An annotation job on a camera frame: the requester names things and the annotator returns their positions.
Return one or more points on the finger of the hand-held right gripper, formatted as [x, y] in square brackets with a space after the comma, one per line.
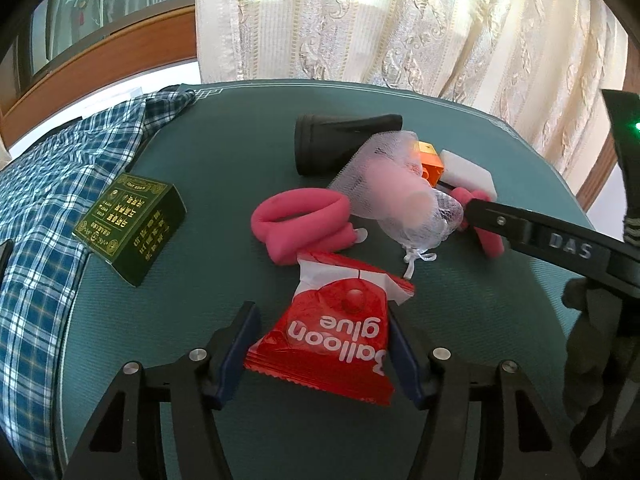
[540, 237]

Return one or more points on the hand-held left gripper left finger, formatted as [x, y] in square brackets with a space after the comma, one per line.
[240, 355]

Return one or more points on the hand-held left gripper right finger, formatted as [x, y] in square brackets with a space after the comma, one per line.
[406, 365]

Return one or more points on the pink foam tube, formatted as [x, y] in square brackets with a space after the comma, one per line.
[300, 202]
[487, 241]

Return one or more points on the red glue packet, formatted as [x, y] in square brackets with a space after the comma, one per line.
[330, 340]

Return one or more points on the white sponge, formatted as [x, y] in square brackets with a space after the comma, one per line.
[465, 170]

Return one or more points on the white mesh bag with pink item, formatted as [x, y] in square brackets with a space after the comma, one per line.
[395, 185]

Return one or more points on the dark green box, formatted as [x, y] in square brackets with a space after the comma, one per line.
[130, 220]

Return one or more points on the person's right hand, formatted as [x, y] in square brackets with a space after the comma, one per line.
[587, 345]

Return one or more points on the orange toy block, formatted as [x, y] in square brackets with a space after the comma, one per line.
[432, 167]

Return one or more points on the teal table mat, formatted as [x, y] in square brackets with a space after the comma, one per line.
[225, 135]

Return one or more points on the black plastic nozzle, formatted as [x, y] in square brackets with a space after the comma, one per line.
[325, 140]

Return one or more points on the blue plaid cloth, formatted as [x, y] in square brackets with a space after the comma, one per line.
[50, 185]

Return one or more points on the cream patterned curtain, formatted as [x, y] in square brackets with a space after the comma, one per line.
[400, 20]

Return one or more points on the window pane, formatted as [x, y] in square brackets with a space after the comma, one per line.
[100, 5]

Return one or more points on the wooden door frame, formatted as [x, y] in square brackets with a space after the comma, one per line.
[602, 165]

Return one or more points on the wooden window frame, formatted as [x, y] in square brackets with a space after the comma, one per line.
[100, 65]

